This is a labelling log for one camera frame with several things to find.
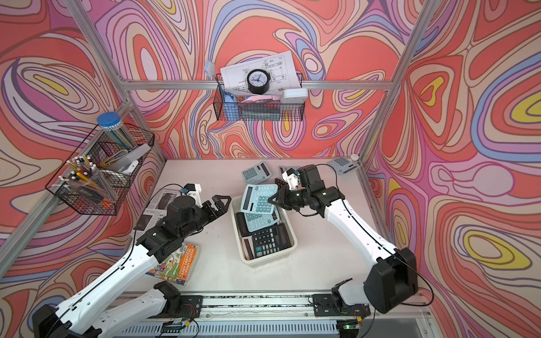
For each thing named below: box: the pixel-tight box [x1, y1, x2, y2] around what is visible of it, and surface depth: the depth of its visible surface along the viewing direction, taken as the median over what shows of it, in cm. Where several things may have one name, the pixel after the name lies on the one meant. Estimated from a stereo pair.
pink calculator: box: [241, 235, 256, 261], surface depth 85 cm
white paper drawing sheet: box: [219, 50, 302, 96], surface depth 84 cm
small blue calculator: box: [240, 183, 279, 215], surface depth 80 cm
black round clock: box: [246, 69, 272, 95], surface depth 80 cm
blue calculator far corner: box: [326, 156, 360, 176], surface depth 116 cm
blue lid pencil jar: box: [96, 111, 137, 151], surface depth 74 cm
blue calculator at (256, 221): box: [243, 205, 280, 233], surface depth 90 cm
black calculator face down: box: [251, 223, 291, 258], surface depth 84 cm
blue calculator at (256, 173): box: [241, 161, 273, 185], surface depth 113 cm
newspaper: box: [133, 188, 182, 243], surface depth 98 cm
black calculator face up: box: [235, 211, 252, 238], surface depth 91 cm
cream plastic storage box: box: [230, 196, 298, 266], surface depth 84 cm
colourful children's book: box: [145, 242, 201, 287], surface depth 80 cm
